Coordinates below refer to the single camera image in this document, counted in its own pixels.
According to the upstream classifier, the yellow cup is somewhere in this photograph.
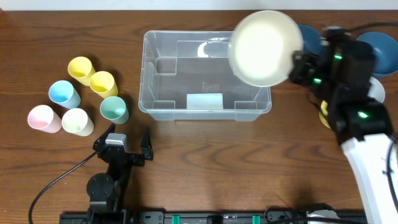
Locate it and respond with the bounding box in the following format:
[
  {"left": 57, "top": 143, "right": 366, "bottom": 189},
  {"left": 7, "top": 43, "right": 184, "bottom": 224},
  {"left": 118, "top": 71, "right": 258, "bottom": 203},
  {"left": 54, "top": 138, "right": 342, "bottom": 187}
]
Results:
[
  {"left": 67, "top": 57, "right": 95, "bottom": 86},
  {"left": 90, "top": 71, "right": 119, "bottom": 99}
]

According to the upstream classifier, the light blue cup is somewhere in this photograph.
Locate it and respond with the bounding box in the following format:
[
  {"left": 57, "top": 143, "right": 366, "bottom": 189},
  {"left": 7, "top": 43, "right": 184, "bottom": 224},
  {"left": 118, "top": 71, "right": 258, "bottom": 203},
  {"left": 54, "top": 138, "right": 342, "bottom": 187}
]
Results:
[{"left": 49, "top": 80, "right": 81, "bottom": 109}]

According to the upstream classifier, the large beige bowl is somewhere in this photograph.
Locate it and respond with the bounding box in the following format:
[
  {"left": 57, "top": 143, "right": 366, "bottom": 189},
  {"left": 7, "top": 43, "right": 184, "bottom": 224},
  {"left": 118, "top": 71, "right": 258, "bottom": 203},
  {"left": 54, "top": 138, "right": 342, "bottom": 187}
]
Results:
[{"left": 228, "top": 10, "right": 303, "bottom": 87}]

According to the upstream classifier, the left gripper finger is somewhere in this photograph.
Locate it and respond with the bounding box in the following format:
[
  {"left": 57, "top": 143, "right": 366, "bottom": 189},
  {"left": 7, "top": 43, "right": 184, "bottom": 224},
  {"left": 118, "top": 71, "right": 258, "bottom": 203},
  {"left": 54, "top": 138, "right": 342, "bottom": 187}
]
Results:
[
  {"left": 140, "top": 127, "right": 154, "bottom": 161},
  {"left": 93, "top": 124, "right": 116, "bottom": 152}
]

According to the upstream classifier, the clear plastic storage container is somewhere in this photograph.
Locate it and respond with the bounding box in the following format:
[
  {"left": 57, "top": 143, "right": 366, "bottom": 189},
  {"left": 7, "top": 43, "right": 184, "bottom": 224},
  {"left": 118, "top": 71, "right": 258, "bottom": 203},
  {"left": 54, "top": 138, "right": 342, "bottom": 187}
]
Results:
[{"left": 138, "top": 30, "right": 272, "bottom": 121}]

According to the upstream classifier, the yellow cup front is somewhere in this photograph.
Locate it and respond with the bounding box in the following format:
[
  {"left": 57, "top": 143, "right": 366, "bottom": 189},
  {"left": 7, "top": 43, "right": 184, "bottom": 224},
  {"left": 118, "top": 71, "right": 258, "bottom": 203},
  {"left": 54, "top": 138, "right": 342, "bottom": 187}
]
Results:
[{"left": 90, "top": 71, "right": 119, "bottom": 99}]

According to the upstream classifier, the yellow small bowl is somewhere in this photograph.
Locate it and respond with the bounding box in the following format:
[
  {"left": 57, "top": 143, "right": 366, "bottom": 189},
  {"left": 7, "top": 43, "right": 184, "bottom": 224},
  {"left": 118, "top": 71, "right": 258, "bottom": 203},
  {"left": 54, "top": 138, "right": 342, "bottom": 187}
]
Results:
[{"left": 319, "top": 101, "right": 330, "bottom": 128}]

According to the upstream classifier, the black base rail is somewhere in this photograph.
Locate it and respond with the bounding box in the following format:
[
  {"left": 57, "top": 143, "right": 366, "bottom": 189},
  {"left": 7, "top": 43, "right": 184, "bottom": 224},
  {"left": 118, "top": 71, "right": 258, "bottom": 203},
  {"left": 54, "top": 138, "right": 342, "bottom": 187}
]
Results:
[{"left": 59, "top": 204, "right": 367, "bottom": 224}]

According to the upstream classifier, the grey small bowl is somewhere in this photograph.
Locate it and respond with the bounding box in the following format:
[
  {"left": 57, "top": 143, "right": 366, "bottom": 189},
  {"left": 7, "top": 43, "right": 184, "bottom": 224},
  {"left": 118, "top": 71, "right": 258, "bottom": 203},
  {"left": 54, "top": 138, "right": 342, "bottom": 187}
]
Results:
[{"left": 368, "top": 77, "right": 386, "bottom": 103}]

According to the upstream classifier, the pink cup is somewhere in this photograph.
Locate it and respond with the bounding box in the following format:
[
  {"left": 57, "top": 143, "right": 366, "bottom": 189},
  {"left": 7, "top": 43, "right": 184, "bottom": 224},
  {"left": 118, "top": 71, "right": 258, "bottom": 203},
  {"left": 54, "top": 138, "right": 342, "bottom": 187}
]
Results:
[{"left": 27, "top": 105, "right": 62, "bottom": 133}]

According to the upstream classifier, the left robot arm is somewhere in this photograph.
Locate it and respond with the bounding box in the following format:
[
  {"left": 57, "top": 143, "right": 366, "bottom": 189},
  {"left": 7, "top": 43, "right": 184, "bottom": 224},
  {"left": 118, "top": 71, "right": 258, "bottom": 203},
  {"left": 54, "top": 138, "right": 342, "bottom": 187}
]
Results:
[{"left": 86, "top": 124, "right": 154, "bottom": 224}]

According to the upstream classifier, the cream white cup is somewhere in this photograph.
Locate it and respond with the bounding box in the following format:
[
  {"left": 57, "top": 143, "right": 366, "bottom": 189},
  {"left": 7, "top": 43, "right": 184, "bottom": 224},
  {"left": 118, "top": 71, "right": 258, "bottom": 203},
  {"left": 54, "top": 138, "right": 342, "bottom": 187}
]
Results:
[{"left": 62, "top": 108, "right": 94, "bottom": 137}]

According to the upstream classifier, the mint green cup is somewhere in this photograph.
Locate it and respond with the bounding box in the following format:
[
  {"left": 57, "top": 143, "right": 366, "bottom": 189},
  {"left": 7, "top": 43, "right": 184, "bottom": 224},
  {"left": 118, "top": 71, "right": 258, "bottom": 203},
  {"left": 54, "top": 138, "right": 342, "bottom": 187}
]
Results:
[{"left": 100, "top": 96, "right": 129, "bottom": 124}]

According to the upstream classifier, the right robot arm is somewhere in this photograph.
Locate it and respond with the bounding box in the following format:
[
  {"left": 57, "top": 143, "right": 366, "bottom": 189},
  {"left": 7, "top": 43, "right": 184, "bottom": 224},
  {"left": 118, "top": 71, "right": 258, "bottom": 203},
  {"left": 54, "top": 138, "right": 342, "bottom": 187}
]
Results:
[{"left": 289, "top": 28, "right": 397, "bottom": 223}]

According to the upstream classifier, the yellow cup rear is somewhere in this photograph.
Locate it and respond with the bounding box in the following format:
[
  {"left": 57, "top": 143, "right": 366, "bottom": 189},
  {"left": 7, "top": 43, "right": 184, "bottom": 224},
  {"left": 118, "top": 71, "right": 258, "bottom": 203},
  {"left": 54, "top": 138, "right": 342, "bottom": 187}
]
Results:
[{"left": 67, "top": 57, "right": 95, "bottom": 86}]

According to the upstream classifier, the dark blue bowl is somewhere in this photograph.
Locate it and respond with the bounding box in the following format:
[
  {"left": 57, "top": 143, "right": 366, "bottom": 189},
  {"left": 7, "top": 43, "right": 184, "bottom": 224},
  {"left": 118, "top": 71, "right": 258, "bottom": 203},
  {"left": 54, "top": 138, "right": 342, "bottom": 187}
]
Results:
[
  {"left": 298, "top": 24, "right": 324, "bottom": 55},
  {"left": 356, "top": 32, "right": 397, "bottom": 79}
]

